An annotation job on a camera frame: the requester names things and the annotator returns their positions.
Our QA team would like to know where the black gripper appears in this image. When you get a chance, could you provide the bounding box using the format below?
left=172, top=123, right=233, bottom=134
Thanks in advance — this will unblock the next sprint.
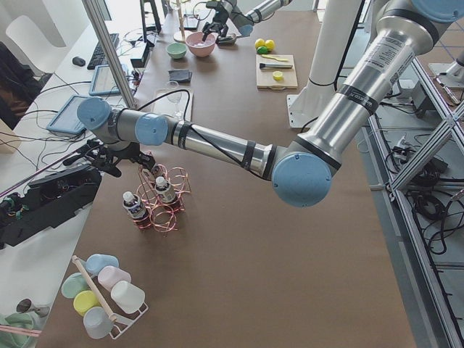
left=86, top=143, right=156, bottom=178
left=202, top=3, right=229, bottom=41

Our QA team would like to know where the copper wire bottle basket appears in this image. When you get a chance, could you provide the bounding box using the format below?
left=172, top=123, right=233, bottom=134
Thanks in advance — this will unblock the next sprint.
left=136, top=165, right=191, bottom=236

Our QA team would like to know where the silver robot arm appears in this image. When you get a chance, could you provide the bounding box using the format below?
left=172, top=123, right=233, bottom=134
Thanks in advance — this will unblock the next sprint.
left=77, top=1, right=463, bottom=207
left=202, top=0, right=291, bottom=41

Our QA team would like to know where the tea bottle white cap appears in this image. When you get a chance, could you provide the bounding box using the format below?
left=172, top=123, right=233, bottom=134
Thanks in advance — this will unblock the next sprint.
left=123, top=191, right=151, bottom=230
left=149, top=165, right=164, bottom=181
left=155, top=177, right=181, bottom=212

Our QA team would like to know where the metal ice scoop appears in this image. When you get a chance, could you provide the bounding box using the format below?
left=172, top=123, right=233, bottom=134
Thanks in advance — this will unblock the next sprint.
left=216, top=33, right=237, bottom=46

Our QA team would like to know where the pink bowl of ice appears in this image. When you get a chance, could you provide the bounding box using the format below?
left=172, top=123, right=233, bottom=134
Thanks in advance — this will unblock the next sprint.
left=186, top=32, right=217, bottom=57

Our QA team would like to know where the black glass rack tray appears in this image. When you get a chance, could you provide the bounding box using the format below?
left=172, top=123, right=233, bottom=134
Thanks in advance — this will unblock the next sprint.
left=183, top=14, right=199, bottom=31

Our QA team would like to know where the wooden cup stand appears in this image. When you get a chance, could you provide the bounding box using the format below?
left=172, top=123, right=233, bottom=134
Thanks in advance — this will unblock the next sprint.
left=170, top=0, right=192, bottom=44

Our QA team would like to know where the green bowl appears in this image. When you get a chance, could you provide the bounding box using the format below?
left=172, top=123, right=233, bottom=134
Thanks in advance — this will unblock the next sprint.
left=166, top=42, right=187, bottom=59

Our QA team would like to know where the green lime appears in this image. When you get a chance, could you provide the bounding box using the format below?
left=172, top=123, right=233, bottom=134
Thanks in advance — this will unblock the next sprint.
left=265, top=39, right=276, bottom=51

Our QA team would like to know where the grey folded cloth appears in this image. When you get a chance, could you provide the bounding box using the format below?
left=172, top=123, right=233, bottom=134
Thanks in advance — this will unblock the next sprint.
left=168, top=69, right=193, bottom=83

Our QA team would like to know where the steel muddler black tip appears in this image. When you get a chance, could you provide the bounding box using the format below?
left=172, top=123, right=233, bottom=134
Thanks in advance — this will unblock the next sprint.
left=259, top=62, right=293, bottom=70

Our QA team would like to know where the bamboo cutting board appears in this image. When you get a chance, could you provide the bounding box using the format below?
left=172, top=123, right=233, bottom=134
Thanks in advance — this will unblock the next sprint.
left=256, top=54, right=298, bottom=89

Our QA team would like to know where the yellow plastic knife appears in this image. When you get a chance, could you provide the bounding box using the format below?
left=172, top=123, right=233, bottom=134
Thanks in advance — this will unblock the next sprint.
left=261, top=54, right=289, bottom=62

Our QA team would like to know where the clear wine glass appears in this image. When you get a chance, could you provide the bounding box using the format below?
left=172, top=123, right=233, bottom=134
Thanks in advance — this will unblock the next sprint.
left=165, top=80, right=183, bottom=120

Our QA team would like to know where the cream rabbit tray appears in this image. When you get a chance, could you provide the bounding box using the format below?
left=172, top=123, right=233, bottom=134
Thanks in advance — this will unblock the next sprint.
left=149, top=88, right=194, bottom=121

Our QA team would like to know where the lemon half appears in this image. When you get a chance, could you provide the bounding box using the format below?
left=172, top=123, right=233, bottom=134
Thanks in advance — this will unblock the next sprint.
left=273, top=70, right=283, bottom=81

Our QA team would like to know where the blue teach pendant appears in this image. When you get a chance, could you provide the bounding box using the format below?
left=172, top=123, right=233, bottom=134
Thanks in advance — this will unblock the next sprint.
left=88, top=65, right=120, bottom=96
left=46, top=95, right=89, bottom=136

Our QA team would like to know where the blue plastic cup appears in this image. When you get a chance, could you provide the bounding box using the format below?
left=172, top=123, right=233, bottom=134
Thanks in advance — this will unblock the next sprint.
left=85, top=254, right=119, bottom=276

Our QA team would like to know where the pink plastic cup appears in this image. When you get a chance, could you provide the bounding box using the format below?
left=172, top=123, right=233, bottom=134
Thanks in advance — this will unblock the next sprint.
left=97, top=265, right=131, bottom=291

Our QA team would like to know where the black keyboard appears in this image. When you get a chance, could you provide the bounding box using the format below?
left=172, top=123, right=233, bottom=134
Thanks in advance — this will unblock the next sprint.
left=87, top=33, right=119, bottom=70

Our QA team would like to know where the black computer mouse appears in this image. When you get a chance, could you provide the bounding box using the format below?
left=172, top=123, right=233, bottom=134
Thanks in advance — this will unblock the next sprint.
left=72, top=57, right=86, bottom=67

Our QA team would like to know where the green plastic cup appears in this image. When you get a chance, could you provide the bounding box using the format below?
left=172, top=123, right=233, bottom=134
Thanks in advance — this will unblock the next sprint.
left=61, top=273, right=90, bottom=299

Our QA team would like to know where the white plastic cup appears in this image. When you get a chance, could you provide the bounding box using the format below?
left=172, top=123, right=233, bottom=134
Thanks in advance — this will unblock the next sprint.
left=110, top=281, right=146, bottom=314

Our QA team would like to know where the yellow plastic cup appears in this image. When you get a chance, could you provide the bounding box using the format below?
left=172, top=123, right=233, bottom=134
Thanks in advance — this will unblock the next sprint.
left=73, top=290, right=100, bottom=317

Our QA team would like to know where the white cup rack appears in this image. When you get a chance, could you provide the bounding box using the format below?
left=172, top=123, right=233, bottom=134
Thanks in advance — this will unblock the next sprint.
left=71, top=255, right=149, bottom=340

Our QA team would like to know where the grey plastic cup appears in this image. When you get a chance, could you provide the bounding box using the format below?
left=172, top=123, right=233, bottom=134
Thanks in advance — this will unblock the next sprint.
left=83, top=307, right=113, bottom=339

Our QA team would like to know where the steel jigger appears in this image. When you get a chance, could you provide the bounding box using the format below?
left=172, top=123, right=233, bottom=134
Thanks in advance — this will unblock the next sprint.
left=16, top=298, right=50, bottom=318

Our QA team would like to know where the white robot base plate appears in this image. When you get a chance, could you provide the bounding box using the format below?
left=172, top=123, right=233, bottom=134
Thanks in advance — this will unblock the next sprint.
left=286, top=93, right=325, bottom=128

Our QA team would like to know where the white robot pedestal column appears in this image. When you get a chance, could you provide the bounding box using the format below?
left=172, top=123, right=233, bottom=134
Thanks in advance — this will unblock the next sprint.
left=307, top=0, right=365, bottom=97

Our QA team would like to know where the aluminium frame post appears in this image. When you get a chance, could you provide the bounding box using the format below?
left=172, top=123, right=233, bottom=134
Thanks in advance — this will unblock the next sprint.
left=82, top=0, right=136, bottom=109

